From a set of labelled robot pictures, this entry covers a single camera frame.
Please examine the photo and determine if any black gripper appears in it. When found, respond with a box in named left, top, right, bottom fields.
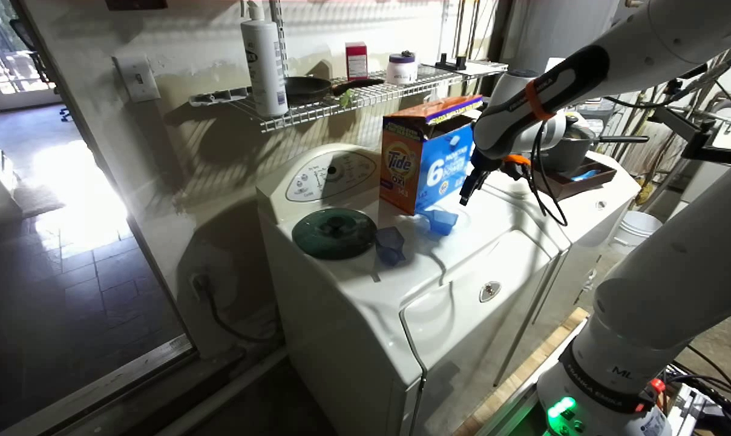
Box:
left=461, top=150, right=519, bottom=206

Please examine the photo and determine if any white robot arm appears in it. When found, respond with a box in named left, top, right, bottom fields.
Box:
left=462, top=0, right=731, bottom=436

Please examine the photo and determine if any dark blue measuring cup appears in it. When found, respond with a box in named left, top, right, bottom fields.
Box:
left=375, top=229, right=404, bottom=266

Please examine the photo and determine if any blue orange detergent box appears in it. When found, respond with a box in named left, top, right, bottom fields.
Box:
left=381, top=98, right=483, bottom=213

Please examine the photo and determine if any grey metal pot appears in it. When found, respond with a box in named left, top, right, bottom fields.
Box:
left=542, top=110, right=647, bottom=177

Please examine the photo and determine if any white jar dark lid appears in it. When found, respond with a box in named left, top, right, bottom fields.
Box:
left=385, top=51, right=420, bottom=85

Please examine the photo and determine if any red white small box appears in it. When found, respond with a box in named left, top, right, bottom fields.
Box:
left=347, top=45, right=369, bottom=81

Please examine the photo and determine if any dark green round lid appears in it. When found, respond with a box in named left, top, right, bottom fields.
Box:
left=294, top=209, right=375, bottom=260

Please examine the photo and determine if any white washing machine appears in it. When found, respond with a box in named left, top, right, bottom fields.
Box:
left=259, top=144, right=567, bottom=436

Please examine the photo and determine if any tall white spray bottle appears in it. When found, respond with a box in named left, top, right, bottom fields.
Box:
left=239, top=0, right=288, bottom=118

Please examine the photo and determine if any wooden pallet board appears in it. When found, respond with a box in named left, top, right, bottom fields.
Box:
left=454, top=309, right=589, bottom=436

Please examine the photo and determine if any white wire shelf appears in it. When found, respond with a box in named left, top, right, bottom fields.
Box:
left=190, top=63, right=496, bottom=135

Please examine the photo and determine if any white wall outlet plate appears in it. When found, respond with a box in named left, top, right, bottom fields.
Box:
left=113, top=55, right=161, bottom=103

